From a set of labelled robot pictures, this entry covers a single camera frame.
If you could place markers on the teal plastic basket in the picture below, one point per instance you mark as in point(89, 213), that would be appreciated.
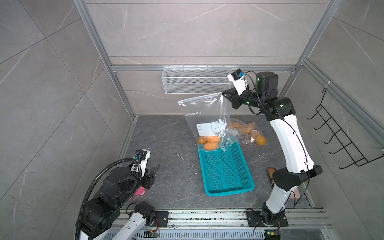
point(225, 172)

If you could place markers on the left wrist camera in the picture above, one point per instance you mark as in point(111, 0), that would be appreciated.
point(140, 166)

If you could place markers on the clear pink-dotted zipper bag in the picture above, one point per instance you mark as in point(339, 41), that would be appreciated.
point(246, 140)

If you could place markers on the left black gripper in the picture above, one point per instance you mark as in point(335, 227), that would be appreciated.
point(149, 178)

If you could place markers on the clear plastic bag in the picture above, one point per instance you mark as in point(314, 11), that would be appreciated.
point(207, 116)
point(241, 123)

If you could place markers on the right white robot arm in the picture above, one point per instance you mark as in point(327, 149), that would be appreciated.
point(281, 115)

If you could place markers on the checkered beige cloth item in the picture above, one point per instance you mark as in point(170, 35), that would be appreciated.
point(271, 175)

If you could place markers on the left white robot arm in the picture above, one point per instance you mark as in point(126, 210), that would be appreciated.
point(107, 194)

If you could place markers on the black wire hook rack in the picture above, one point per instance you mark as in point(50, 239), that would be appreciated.
point(340, 137)

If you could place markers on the pink plush pig toy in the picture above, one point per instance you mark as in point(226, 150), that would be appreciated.
point(140, 191)

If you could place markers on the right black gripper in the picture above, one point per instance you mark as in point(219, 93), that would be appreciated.
point(234, 94)

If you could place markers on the metal base rail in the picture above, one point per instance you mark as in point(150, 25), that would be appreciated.
point(238, 224)

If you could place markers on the white wire mesh shelf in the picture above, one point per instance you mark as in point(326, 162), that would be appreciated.
point(195, 80)

